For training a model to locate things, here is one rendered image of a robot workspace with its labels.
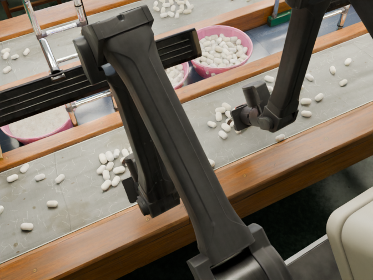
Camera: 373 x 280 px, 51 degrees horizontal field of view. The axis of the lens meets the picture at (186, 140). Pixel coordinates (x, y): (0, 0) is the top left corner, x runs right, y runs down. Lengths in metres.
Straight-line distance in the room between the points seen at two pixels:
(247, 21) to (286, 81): 0.89
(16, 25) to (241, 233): 1.55
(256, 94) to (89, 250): 0.60
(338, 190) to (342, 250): 1.63
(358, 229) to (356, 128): 0.91
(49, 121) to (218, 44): 0.74
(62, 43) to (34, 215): 0.80
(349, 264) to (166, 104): 0.29
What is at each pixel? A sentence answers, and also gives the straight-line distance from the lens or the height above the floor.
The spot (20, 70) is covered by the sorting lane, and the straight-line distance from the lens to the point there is 1.68.
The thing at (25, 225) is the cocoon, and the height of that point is 0.76.
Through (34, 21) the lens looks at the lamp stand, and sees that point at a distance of 1.38.
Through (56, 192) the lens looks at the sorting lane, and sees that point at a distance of 1.24.
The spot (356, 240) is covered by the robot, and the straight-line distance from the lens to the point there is 0.48.
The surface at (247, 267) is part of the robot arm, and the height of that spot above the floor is 1.27.
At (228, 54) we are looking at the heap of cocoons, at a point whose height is 0.74.
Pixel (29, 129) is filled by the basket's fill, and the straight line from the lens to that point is 1.45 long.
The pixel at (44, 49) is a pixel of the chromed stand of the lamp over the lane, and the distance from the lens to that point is 1.08.
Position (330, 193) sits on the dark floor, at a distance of 2.13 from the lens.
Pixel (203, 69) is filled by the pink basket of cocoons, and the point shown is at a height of 0.74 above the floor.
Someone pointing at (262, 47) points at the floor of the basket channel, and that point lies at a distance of 1.74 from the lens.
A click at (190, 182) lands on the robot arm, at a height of 1.34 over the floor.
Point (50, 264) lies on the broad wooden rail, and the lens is 1.11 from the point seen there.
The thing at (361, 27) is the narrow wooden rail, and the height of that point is 0.76.
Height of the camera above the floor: 1.74
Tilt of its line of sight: 52 degrees down
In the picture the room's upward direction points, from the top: 3 degrees counter-clockwise
